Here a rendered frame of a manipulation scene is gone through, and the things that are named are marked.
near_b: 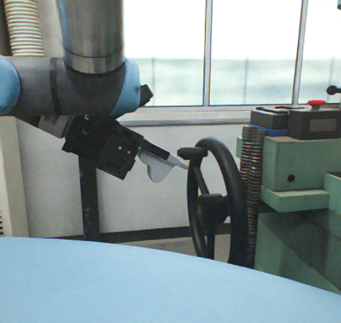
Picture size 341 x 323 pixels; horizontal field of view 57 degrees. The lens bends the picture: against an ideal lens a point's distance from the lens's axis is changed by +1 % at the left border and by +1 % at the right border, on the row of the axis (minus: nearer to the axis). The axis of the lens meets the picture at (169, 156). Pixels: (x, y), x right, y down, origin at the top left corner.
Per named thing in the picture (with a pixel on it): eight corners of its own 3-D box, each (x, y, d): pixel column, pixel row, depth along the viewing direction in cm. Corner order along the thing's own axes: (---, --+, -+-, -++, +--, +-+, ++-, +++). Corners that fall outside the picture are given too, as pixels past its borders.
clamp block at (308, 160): (238, 170, 68) (240, 128, 66) (294, 166, 71) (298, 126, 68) (274, 193, 54) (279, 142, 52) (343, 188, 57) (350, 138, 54)
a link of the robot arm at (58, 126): (62, 89, 55) (55, 85, 47) (87, 102, 56) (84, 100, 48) (43, 127, 55) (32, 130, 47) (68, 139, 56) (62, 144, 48)
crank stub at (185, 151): (178, 162, 58) (175, 159, 60) (208, 160, 59) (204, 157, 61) (178, 148, 57) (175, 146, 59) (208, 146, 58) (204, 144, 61)
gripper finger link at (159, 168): (175, 190, 57) (130, 169, 55) (190, 162, 57) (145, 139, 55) (178, 195, 54) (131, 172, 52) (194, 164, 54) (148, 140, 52)
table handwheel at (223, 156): (226, 327, 51) (180, 244, 78) (334, 309, 55) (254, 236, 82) (230, 150, 45) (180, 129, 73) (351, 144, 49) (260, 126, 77)
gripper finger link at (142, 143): (162, 159, 56) (118, 137, 54) (166, 150, 56) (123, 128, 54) (167, 163, 52) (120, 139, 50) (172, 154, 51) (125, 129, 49)
